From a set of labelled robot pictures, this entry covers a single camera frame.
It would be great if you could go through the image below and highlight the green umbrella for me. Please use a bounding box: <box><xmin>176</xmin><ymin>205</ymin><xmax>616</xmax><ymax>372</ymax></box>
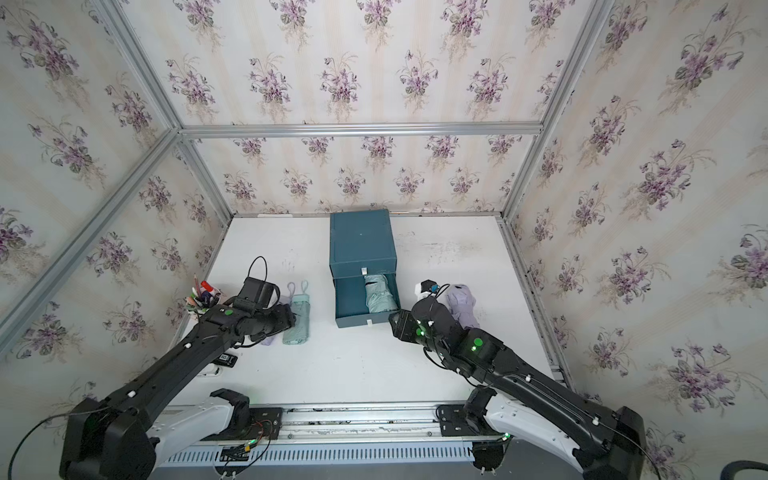
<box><xmin>364</xmin><ymin>274</ymin><xmax>398</xmax><ymax>314</ymax></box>
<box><xmin>281</xmin><ymin>280</ymin><xmax>311</xmax><ymax>346</ymax></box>

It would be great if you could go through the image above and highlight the teal drawer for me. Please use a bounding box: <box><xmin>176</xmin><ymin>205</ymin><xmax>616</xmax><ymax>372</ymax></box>
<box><xmin>334</xmin><ymin>273</ymin><xmax>401</xmax><ymax>328</ymax></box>

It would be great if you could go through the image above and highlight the teal drawer cabinet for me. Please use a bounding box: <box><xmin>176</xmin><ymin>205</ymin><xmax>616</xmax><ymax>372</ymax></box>
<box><xmin>329</xmin><ymin>209</ymin><xmax>397</xmax><ymax>279</ymax></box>

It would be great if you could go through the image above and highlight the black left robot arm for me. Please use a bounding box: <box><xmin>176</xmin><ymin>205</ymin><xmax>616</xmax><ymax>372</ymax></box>
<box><xmin>59</xmin><ymin>276</ymin><xmax>295</xmax><ymax>479</ymax></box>

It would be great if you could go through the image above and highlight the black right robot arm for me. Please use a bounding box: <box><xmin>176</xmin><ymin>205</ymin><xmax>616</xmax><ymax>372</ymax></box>
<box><xmin>389</xmin><ymin>280</ymin><xmax>646</xmax><ymax>479</ymax></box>

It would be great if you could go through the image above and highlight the purple folded umbrella left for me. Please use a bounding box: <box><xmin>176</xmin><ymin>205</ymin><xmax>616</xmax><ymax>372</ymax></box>
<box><xmin>261</xmin><ymin>282</ymin><xmax>296</xmax><ymax>347</ymax></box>

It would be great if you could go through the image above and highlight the cup of coloured pens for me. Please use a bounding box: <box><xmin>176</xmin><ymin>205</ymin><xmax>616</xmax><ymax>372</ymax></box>
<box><xmin>184</xmin><ymin>277</ymin><xmax>222</xmax><ymax>316</ymax></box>

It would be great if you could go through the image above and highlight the white ventilation grille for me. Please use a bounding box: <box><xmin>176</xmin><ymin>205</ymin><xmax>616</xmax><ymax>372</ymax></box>
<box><xmin>161</xmin><ymin>441</ymin><xmax>475</xmax><ymax>469</ymax></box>

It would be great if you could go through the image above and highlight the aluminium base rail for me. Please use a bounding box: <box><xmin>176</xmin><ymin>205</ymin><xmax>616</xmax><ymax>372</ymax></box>
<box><xmin>149</xmin><ymin>395</ymin><xmax>607</xmax><ymax>448</ymax></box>

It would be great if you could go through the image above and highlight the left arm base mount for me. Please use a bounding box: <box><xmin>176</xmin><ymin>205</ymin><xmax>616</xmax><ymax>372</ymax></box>
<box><xmin>203</xmin><ymin>388</ymin><xmax>284</xmax><ymax>441</ymax></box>

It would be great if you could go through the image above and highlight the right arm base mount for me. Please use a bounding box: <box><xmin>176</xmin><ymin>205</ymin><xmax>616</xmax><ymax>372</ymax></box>
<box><xmin>435</xmin><ymin>386</ymin><xmax>505</xmax><ymax>438</ymax></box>

